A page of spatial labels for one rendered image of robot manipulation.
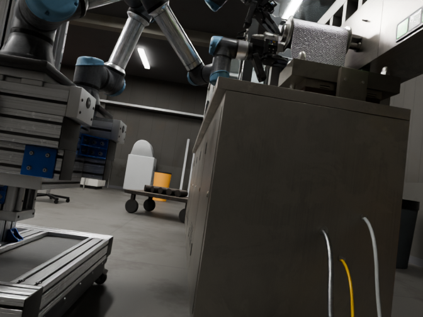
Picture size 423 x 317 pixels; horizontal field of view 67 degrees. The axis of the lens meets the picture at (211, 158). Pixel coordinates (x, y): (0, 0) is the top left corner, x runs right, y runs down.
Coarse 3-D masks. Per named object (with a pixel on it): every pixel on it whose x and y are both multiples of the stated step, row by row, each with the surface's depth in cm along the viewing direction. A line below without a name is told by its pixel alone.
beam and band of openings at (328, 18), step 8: (336, 0) 174; (344, 0) 164; (352, 0) 160; (360, 0) 147; (368, 0) 139; (336, 8) 172; (344, 8) 162; (352, 8) 161; (360, 8) 145; (328, 16) 182; (336, 16) 176; (344, 16) 161; (328, 24) 185; (336, 24) 176
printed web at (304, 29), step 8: (296, 24) 132; (304, 24) 133; (312, 24) 134; (320, 24) 135; (296, 32) 132; (304, 32) 132; (312, 32) 132; (320, 32) 133; (328, 32) 133; (336, 32) 134; (344, 32) 134; (320, 40) 133; (328, 40) 133; (336, 40) 133; (344, 40) 134
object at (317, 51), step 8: (296, 40) 132; (304, 40) 132; (312, 40) 132; (296, 48) 131; (304, 48) 132; (312, 48) 132; (320, 48) 132; (328, 48) 133; (336, 48) 133; (344, 48) 133; (296, 56) 131; (312, 56) 132; (320, 56) 132; (328, 56) 132; (336, 56) 133; (344, 56) 133; (336, 64) 132
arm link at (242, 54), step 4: (240, 40) 127; (240, 44) 126; (244, 44) 126; (248, 44) 126; (240, 48) 126; (244, 48) 126; (248, 48) 126; (240, 52) 126; (244, 52) 126; (236, 56) 128; (240, 56) 127; (244, 56) 127
